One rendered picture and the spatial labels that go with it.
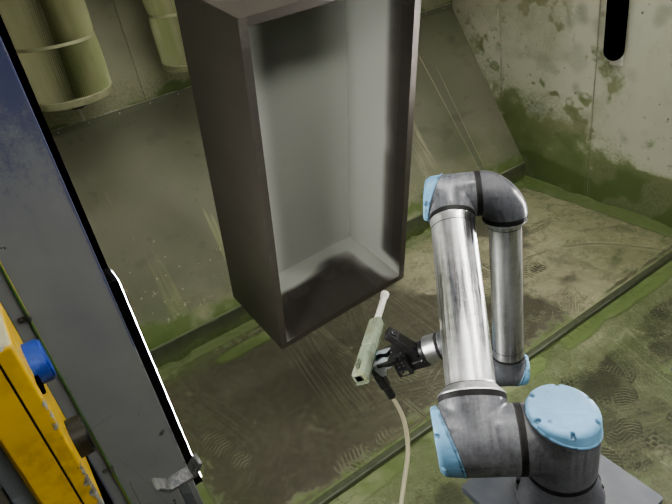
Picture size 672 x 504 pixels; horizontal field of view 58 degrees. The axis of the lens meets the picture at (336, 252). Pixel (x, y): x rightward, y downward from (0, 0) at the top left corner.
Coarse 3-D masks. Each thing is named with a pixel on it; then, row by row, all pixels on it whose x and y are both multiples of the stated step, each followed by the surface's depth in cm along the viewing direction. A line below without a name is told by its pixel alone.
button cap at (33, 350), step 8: (24, 344) 65; (32, 344) 65; (40, 344) 65; (24, 352) 64; (32, 352) 64; (40, 352) 64; (32, 360) 64; (40, 360) 64; (48, 360) 65; (32, 368) 63; (40, 368) 64; (48, 368) 64; (40, 376) 64; (48, 376) 65
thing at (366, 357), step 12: (384, 300) 224; (372, 324) 210; (384, 324) 214; (372, 336) 203; (360, 348) 200; (372, 348) 199; (360, 360) 193; (372, 360) 196; (360, 372) 188; (372, 372) 200; (360, 384) 190; (384, 384) 201
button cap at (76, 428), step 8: (72, 416) 72; (80, 416) 73; (72, 424) 71; (80, 424) 71; (72, 432) 70; (80, 432) 70; (88, 432) 73; (72, 440) 70; (80, 440) 70; (88, 440) 71; (80, 448) 70; (88, 448) 71
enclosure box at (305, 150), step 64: (192, 0) 155; (256, 0) 150; (320, 0) 152; (384, 0) 185; (192, 64) 173; (256, 64) 191; (320, 64) 207; (384, 64) 198; (256, 128) 160; (320, 128) 223; (384, 128) 213; (256, 192) 176; (320, 192) 241; (384, 192) 230; (256, 256) 199; (320, 256) 257; (384, 256) 251; (256, 320) 229; (320, 320) 230
